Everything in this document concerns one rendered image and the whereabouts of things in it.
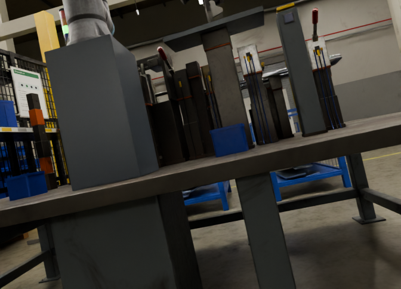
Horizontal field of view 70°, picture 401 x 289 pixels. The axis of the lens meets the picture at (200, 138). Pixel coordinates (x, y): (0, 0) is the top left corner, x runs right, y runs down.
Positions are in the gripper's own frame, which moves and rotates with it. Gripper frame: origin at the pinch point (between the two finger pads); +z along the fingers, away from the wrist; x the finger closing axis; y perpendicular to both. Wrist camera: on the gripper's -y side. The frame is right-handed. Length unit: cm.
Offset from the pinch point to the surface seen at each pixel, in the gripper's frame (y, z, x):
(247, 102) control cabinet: 104, -68, 818
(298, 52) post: 26.7, 19.3, -6.9
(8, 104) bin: -100, 4, 23
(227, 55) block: 3.2, 13.4, -3.1
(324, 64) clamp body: 39.7, 22.6, 7.2
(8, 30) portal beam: -310, -217, 345
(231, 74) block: 3.1, 20.5, -3.1
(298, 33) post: 28.1, 13.0, -7.1
